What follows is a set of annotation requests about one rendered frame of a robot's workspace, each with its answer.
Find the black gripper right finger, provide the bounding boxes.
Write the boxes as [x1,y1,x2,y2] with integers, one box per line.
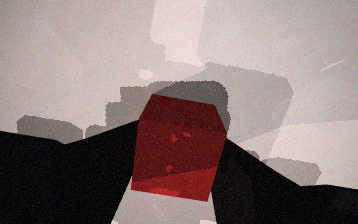
[211,138,358,224]

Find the dark red block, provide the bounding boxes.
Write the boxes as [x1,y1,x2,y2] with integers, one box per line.
[131,94,227,202]

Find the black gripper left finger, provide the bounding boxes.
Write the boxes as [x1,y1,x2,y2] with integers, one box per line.
[0,120,139,224]

